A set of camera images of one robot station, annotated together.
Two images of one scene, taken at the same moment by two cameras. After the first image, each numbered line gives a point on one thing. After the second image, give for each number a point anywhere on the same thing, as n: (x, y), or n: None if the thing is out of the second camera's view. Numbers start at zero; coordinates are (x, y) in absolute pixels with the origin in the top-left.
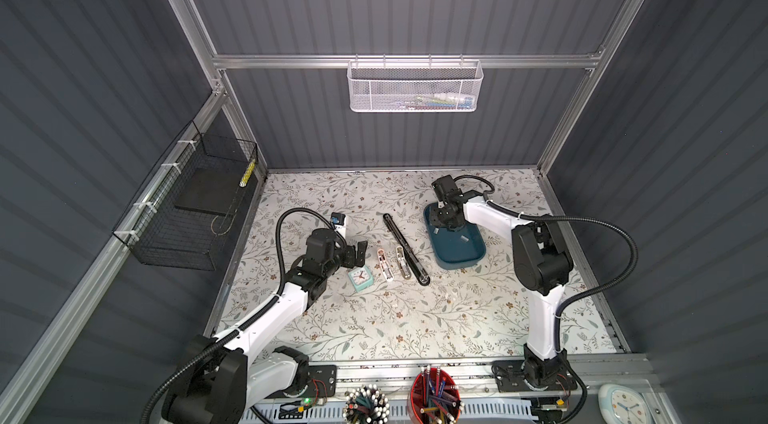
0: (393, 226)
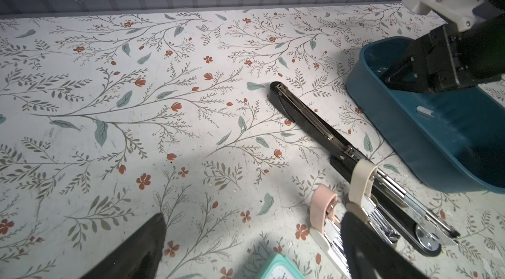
0: (403, 216)
